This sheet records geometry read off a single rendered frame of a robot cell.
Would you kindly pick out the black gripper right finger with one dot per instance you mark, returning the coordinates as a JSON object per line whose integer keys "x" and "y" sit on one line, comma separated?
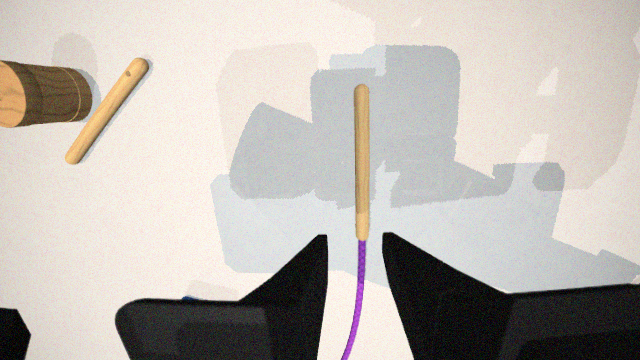
{"x": 448, "y": 315}

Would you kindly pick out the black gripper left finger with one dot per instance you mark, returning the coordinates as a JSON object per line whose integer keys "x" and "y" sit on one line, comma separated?
{"x": 279, "y": 320}

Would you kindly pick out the wooden stick with purple string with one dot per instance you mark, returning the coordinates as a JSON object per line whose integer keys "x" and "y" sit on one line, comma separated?
{"x": 362, "y": 195}

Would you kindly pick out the brown wooden cylinder with hole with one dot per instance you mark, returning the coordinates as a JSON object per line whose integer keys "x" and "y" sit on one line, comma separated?
{"x": 36, "y": 94}

